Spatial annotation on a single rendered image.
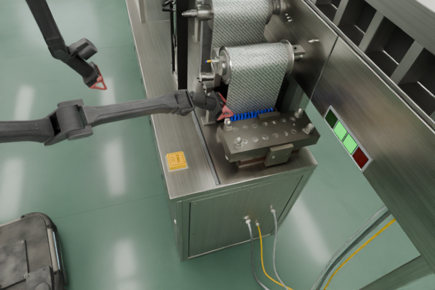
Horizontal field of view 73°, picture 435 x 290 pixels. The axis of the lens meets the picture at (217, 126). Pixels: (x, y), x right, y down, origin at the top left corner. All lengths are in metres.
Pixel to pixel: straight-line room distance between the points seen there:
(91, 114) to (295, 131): 0.80
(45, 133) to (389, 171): 1.00
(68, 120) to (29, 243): 1.19
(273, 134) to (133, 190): 1.30
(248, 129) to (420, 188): 0.62
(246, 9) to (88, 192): 1.66
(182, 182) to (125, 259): 0.97
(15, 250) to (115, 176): 0.76
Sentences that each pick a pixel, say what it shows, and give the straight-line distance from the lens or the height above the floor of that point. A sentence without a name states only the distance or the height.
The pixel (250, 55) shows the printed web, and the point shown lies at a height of 1.31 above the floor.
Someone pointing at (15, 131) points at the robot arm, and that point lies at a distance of 0.91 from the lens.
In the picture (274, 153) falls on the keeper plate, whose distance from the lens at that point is 1.22.
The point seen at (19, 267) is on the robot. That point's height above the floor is 0.26.
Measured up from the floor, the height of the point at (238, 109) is 1.05.
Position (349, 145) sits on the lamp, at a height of 1.18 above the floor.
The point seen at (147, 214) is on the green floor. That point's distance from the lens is 2.16.
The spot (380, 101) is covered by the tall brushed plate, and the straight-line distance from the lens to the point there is 0.99.
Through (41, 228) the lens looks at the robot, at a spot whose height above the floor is 0.24.
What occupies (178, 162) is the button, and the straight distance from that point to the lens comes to 1.24.
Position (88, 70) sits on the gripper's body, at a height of 1.15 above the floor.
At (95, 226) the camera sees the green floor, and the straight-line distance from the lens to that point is 2.20.
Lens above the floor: 1.95
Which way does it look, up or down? 48 degrees down
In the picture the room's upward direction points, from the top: 7 degrees clockwise
